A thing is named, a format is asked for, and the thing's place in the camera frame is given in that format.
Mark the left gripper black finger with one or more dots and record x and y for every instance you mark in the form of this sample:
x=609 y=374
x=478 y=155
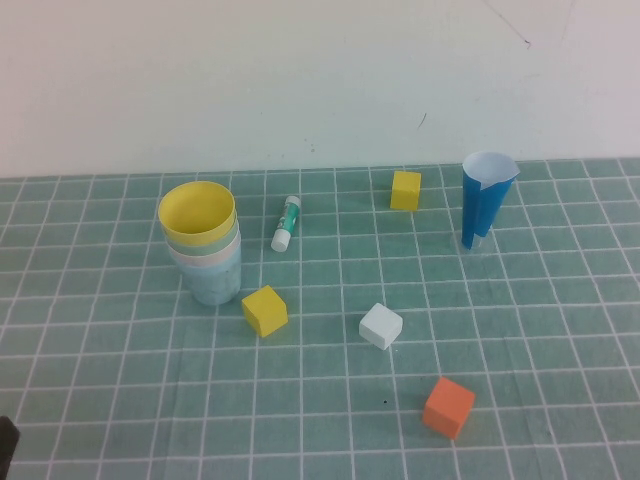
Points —
x=7 y=442

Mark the pink plastic cup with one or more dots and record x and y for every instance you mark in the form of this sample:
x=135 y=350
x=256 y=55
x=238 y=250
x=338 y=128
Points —
x=205 y=261

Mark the pale green plastic cup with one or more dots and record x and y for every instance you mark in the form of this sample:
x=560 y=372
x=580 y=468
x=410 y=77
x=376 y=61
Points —
x=220 y=246

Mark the yellow plastic cup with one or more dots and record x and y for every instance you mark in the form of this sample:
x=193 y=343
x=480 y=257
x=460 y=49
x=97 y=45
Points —
x=197 y=210

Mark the light blue marbled cup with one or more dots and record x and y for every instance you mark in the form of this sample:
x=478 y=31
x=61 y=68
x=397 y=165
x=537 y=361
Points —
x=215 y=285

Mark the yellow foam cube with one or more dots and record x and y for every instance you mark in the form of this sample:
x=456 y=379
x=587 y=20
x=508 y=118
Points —
x=405 y=192
x=266 y=312

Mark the green white-checked tablecloth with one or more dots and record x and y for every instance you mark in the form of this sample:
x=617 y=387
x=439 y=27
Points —
x=325 y=410

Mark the green white glue stick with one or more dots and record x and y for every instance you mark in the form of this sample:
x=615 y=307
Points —
x=286 y=220

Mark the white foam cube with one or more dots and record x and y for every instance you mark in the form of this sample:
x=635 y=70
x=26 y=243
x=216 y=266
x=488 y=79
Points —
x=380 y=327

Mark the orange foam cube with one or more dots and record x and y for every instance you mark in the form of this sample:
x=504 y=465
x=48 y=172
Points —
x=447 y=410

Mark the blue paper cone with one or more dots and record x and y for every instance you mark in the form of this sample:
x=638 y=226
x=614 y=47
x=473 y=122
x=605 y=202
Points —
x=480 y=210

